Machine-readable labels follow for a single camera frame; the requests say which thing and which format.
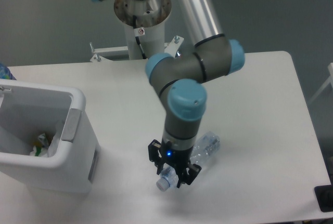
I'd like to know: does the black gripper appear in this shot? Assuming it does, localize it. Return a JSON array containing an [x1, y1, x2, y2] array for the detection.
[[148, 139, 202, 188]]

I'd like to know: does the clear plastic bottle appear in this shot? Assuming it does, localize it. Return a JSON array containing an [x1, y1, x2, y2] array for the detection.
[[156, 131, 220, 192]]

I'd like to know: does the white paper pouch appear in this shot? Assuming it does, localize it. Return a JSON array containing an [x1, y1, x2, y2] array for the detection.
[[47, 121, 65, 157]]

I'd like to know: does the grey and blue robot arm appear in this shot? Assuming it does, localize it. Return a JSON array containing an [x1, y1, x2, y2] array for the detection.
[[93, 0, 245, 185]]

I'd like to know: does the trash inside the can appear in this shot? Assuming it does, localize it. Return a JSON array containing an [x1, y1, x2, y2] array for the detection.
[[30, 133, 51, 157]]

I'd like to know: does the white trash can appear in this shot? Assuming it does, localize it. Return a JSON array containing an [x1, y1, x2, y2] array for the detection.
[[1, 79, 100, 193]]

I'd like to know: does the black object at table edge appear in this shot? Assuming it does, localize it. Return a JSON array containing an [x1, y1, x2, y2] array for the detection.
[[314, 185, 332, 213]]

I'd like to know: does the blue patterned object at left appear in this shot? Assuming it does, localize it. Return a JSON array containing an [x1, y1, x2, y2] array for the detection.
[[0, 63, 16, 80]]

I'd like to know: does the black cable on pedestal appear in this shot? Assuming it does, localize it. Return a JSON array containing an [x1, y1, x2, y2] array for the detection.
[[132, 15, 148, 60]]

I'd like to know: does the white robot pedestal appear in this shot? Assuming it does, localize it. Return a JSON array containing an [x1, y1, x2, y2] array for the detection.
[[90, 0, 184, 62]]

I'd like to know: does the white frame at right edge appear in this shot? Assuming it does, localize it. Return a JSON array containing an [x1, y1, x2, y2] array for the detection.
[[309, 63, 332, 104]]

